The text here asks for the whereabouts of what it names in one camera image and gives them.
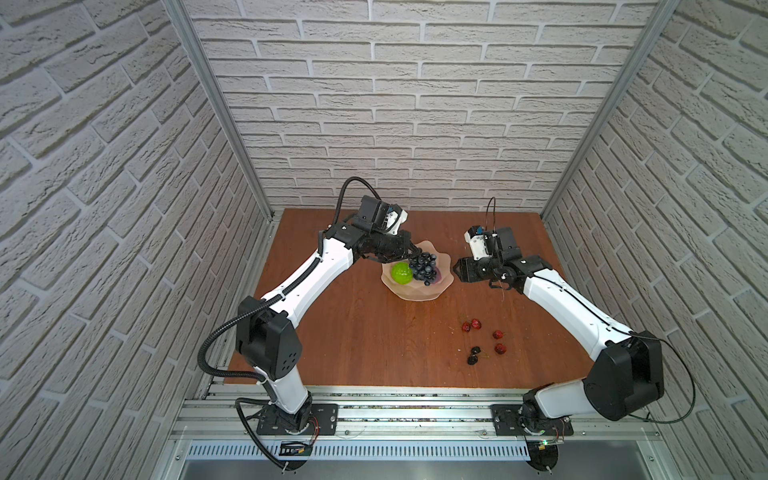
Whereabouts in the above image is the pink wavy fruit bowl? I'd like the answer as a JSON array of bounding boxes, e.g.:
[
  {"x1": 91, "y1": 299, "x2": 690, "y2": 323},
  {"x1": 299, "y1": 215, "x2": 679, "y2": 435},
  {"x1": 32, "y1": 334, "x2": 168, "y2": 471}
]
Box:
[{"x1": 381, "y1": 241, "x2": 454, "y2": 302}]

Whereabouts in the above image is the dark cherry pair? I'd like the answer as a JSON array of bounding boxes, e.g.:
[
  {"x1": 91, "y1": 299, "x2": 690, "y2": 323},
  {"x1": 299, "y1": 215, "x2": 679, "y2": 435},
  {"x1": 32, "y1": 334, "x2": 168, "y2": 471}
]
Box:
[{"x1": 467, "y1": 346, "x2": 489, "y2": 365}]

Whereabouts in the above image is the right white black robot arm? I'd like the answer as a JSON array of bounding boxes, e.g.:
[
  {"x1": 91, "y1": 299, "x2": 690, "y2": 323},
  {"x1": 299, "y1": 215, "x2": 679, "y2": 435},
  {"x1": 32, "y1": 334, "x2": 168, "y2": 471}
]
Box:
[{"x1": 453, "y1": 226, "x2": 665, "y2": 435}]

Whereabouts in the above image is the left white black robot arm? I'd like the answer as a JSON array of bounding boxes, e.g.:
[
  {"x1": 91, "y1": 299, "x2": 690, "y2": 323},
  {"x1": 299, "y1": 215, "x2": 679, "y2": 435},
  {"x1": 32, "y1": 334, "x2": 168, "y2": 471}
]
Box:
[{"x1": 235, "y1": 196, "x2": 421, "y2": 433}]

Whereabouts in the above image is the dark grape bunch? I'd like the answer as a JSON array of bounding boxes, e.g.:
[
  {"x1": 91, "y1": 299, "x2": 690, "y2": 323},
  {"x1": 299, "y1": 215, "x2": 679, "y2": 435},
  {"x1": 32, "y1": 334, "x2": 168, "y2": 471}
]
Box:
[{"x1": 409, "y1": 252, "x2": 437, "y2": 286}]

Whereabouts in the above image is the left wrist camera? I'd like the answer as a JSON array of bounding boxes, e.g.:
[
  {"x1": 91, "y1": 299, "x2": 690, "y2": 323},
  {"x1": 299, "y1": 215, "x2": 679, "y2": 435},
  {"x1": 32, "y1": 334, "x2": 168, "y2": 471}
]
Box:
[{"x1": 384, "y1": 205, "x2": 408, "y2": 235}]

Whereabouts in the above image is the aluminium mounting rail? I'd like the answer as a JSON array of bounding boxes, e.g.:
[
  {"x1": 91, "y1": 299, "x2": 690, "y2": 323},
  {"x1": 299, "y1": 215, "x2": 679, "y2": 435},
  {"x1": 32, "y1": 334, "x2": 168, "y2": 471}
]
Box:
[{"x1": 163, "y1": 384, "x2": 661, "y2": 463}]

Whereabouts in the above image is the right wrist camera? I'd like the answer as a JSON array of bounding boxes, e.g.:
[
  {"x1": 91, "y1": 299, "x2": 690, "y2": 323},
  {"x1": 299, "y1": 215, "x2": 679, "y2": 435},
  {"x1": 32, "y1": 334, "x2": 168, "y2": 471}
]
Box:
[{"x1": 464, "y1": 225, "x2": 495, "y2": 261}]

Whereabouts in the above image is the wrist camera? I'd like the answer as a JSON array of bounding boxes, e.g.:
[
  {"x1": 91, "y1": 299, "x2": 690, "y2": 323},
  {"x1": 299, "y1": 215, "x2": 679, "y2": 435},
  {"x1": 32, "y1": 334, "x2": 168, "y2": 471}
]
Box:
[
  {"x1": 464, "y1": 225, "x2": 495, "y2": 261},
  {"x1": 384, "y1": 205, "x2": 408, "y2": 235}
]

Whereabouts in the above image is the red cherry pair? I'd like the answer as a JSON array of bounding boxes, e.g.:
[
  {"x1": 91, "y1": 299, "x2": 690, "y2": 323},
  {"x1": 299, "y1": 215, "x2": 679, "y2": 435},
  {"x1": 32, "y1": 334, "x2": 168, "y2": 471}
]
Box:
[
  {"x1": 461, "y1": 319, "x2": 482, "y2": 333},
  {"x1": 492, "y1": 330, "x2": 507, "y2": 355}
]

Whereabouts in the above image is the green bumpy fruit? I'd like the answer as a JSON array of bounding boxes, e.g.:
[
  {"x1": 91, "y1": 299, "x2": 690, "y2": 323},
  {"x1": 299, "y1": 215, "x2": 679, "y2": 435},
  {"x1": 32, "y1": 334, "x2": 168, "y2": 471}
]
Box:
[{"x1": 390, "y1": 262, "x2": 413, "y2": 285}]

